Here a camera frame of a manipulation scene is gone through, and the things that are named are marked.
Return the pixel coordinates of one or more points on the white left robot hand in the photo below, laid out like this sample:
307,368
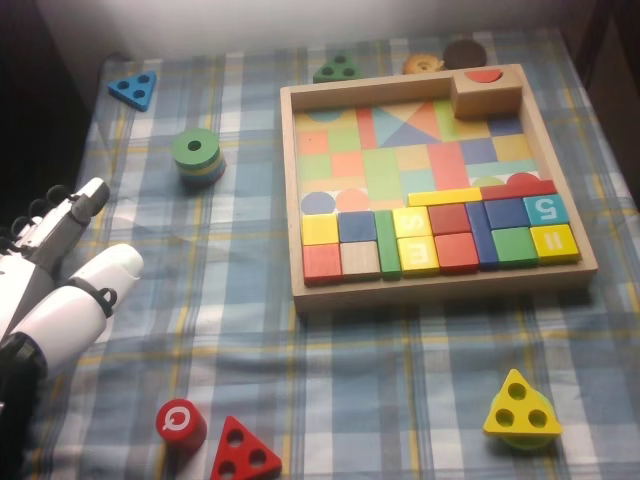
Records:
60,320

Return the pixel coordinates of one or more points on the blue plaid cloth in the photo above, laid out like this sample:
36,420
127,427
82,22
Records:
350,375

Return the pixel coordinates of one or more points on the green round disc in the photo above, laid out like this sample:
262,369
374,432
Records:
522,442

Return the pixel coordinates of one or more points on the blue triangle piece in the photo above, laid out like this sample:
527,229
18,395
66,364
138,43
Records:
123,89

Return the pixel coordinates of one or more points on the yellow triangle piece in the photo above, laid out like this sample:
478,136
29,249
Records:
522,406

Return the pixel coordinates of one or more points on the stack of coloured rings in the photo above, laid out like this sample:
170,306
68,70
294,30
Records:
197,162

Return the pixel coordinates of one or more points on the red cylinder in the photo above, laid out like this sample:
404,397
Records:
180,431

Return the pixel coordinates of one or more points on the brown round toy cookie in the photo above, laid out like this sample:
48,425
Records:
464,52

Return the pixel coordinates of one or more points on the red semicircle piece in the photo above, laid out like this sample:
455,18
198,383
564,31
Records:
482,76

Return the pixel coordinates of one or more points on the wooden puzzle tray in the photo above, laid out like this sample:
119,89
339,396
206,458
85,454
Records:
440,291

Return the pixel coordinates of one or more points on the red triangle piece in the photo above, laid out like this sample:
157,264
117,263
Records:
239,454

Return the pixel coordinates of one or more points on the green triangle piece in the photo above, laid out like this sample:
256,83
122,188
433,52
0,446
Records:
324,76

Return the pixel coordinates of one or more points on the natural wooden arch block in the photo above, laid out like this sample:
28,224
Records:
485,102

